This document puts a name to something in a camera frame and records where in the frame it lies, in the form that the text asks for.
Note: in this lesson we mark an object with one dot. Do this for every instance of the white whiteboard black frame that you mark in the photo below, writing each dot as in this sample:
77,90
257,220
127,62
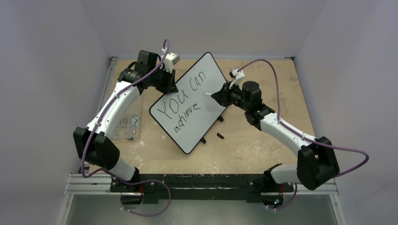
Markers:
186,116

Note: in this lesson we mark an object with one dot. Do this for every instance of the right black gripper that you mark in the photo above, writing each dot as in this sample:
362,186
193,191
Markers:
224,95

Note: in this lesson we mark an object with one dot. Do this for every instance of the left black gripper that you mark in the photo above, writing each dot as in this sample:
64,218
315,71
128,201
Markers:
170,86

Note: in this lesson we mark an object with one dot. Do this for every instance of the clear plastic screw box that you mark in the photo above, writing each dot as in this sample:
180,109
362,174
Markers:
129,126

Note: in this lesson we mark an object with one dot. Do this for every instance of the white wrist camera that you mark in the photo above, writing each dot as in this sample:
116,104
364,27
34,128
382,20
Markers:
170,60
237,76

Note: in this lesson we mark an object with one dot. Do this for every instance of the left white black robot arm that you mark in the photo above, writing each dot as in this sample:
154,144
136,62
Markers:
93,142

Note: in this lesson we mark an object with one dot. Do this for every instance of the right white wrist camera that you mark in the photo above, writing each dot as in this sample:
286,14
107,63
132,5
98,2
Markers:
237,76

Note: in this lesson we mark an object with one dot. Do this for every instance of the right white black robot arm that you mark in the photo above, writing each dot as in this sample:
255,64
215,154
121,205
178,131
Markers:
316,160

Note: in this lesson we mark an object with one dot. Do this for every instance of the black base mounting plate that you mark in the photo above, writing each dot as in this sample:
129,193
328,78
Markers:
252,188

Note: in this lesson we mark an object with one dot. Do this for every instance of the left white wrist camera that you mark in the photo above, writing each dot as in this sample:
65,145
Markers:
170,60

